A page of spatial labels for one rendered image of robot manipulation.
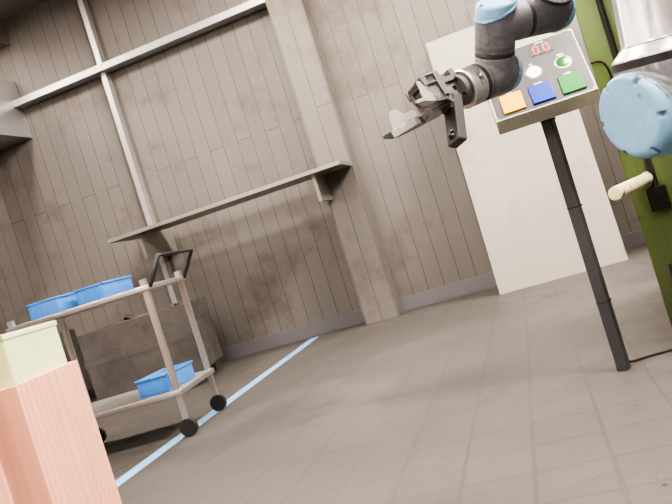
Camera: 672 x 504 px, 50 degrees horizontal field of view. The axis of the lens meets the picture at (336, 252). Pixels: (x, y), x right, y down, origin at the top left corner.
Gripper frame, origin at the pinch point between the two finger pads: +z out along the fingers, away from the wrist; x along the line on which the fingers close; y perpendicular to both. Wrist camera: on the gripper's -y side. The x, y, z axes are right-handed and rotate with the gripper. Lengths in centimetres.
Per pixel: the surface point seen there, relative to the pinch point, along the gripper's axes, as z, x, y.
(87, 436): 63, -163, -16
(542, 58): -107, -46, 17
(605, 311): -95, -72, -69
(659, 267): -124, -66, -67
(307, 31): -252, -344, 207
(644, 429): -47, -36, -94
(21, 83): -72, -540, 341
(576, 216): -100, -64, -36
